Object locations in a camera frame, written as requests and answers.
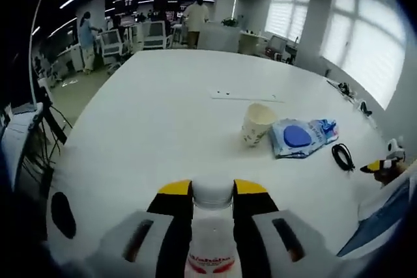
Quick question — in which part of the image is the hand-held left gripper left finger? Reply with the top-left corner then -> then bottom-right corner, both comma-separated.
99,179 -> 194,278

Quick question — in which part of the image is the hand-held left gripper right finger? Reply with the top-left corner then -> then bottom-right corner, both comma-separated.
233,178 -> 336,278

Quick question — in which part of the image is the black cable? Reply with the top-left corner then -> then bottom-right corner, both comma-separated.
331,143 -> 356,172

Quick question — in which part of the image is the clear plastic water bottle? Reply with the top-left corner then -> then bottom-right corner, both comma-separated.
184,176 -> 242,278

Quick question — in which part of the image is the wet wipes packet blue lid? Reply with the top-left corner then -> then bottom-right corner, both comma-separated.
268,118 -> 327,160

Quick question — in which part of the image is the patterned paper cup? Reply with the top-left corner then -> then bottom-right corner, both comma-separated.
240,102 -> 278,148

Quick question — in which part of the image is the person's right hand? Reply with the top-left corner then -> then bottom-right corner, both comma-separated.
373,164 -> 407,188

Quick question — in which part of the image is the small black white device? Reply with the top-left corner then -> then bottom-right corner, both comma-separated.
358,100 -> 374,117

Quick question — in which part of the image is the pile of small dark objects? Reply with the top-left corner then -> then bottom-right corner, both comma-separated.
336,81 -> 355,97

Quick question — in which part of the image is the wide bright window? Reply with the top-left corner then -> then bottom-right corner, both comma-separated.
321,0 -> 408,110

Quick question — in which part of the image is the black oval table grommet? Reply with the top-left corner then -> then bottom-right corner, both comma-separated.
50,191 -> 77,240

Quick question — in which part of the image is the black tripod stand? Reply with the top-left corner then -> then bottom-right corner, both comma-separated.
29,89 -> 73,150

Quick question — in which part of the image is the narrow bright window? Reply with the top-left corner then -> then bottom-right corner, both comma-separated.
265,0 -> 313,44

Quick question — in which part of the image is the white mesh office chair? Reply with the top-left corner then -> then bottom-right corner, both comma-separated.
99,29 -> 124,66
143,20 -> 173,51

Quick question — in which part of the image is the white cabinet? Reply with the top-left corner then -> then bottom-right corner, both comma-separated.
198,20 -> 242,53

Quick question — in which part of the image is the white table cable cover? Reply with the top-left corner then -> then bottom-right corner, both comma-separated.
210,87 -> 285,104

